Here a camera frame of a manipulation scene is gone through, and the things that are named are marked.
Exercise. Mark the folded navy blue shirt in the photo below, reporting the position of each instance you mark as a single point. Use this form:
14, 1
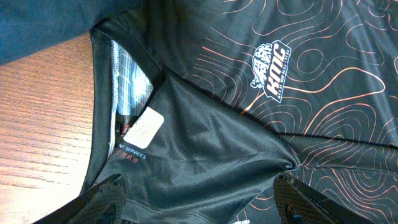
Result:
28, 26

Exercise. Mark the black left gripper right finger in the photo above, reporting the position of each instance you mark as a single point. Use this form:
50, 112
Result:
298, 203

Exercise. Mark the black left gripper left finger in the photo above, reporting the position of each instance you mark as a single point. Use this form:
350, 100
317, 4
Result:
101, 204

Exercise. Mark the black orange patterned jersey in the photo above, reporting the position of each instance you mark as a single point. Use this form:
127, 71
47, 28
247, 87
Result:
200, 105

